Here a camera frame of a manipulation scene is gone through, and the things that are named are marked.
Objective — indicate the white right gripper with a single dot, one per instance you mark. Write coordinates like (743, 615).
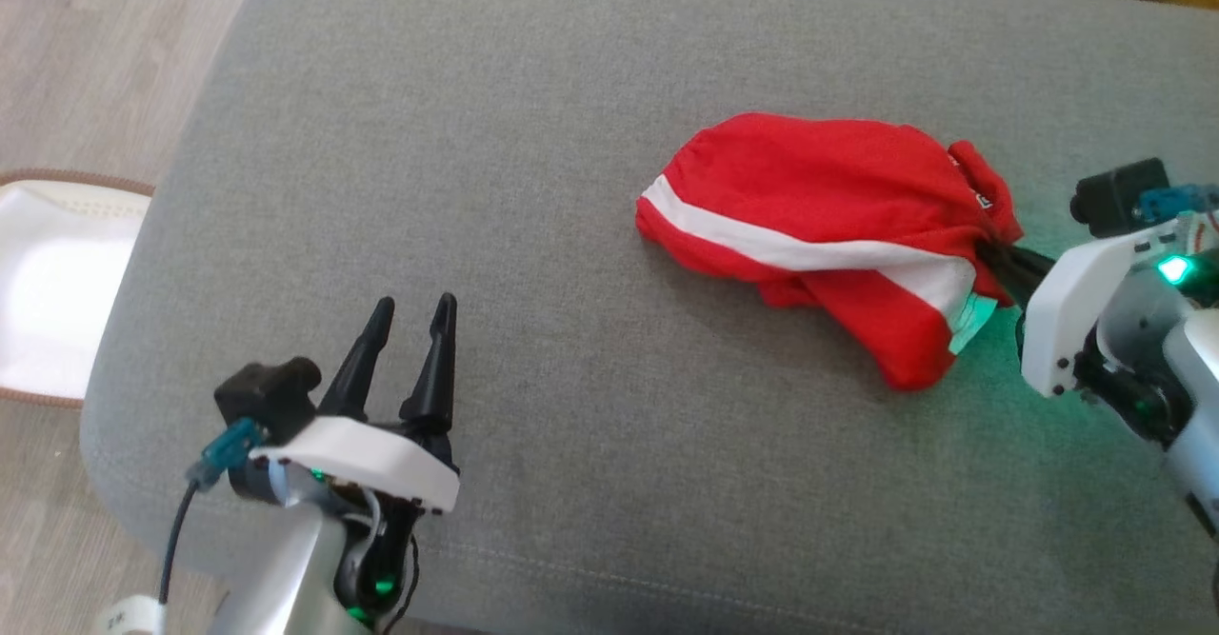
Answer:
(1067, 302)

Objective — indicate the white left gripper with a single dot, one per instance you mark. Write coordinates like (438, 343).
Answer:
(381, 459)

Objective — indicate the red shorts white stripe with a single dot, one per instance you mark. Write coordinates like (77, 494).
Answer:
(809, 207)

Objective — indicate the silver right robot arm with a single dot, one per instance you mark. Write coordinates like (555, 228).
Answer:
(1171, 368)

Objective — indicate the grey fabric sofa chaise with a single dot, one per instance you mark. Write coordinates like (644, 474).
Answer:
(571, 330)

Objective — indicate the white laundry basket brown rim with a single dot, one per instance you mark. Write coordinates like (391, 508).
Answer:
(57, 292)

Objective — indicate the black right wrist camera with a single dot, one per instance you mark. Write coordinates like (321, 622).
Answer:
(1114, 197)

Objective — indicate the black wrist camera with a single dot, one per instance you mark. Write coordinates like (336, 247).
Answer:
(1114, 197)
(267, 392)

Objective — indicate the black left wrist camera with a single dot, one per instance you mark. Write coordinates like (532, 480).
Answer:
(267, 392)

